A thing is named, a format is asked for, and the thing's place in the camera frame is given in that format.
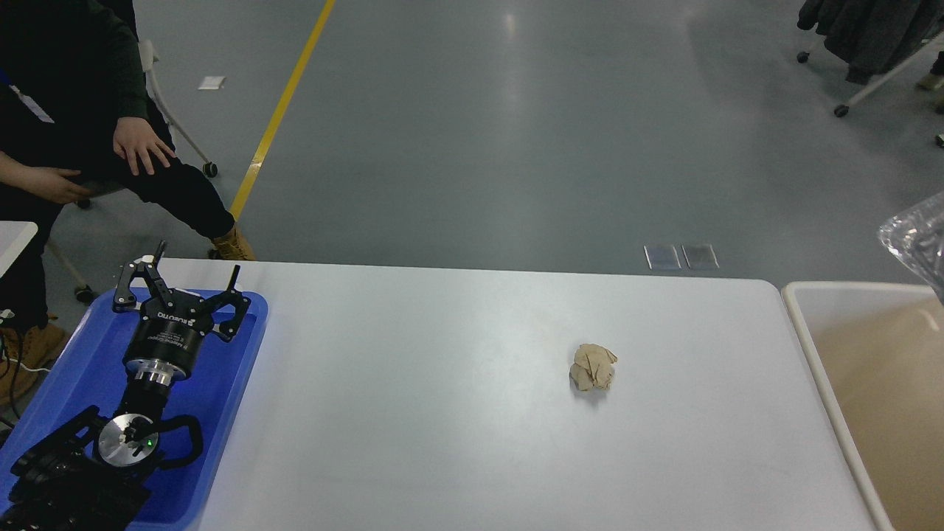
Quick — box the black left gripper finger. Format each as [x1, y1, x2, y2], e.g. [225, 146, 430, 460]
[193, 265, 251, 343]
[112, 241, 172, 313]

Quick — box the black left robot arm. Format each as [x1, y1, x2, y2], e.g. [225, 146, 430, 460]
[2, 243, 251, 530]

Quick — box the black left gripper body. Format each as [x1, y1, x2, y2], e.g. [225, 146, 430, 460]
[122, 291, 213, 384]

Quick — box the aluminium foil tray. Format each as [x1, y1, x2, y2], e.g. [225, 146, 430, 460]
[877, 192, 943, 302]

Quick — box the person's right hand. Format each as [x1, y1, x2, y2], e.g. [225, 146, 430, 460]
[13, 166, 94, 205]

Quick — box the dark jacket on rack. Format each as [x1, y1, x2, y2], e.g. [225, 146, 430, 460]
[796, 1, 943, 86]

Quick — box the metal floor plate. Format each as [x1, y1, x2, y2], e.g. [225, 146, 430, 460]
[681, 244, 720, 270]
[644, 244, 681, 271]

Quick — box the seated person in dark clothes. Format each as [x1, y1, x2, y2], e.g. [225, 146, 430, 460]
[1, 1, 255, 407]

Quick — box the crumpled beige paper ball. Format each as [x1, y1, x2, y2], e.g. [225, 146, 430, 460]
[569, 343, 618, 392]

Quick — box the person's left hand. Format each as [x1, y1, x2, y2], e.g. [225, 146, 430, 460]
[114, 117, 176, 176]

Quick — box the white rolling rack frame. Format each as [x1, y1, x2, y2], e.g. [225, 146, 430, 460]
[796, 31, 943, 118]

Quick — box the left metal floor plate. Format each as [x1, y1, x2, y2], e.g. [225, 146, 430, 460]
[644, 244, 681, 271]

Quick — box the beige plastic bin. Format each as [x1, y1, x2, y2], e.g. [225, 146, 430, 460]
[782, 281, 943, 530]

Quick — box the right metal floor plate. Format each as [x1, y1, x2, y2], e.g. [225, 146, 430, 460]
[681, 244, 720, 270]

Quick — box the office chair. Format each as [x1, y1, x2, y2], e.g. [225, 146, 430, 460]
[46, 39, 218, 306]

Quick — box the blue plastic tray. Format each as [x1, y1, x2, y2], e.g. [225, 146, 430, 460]
[1, 291, 269, 530]

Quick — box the white side table corner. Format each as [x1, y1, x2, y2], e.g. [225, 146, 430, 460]
[1, 221, 38, 277]

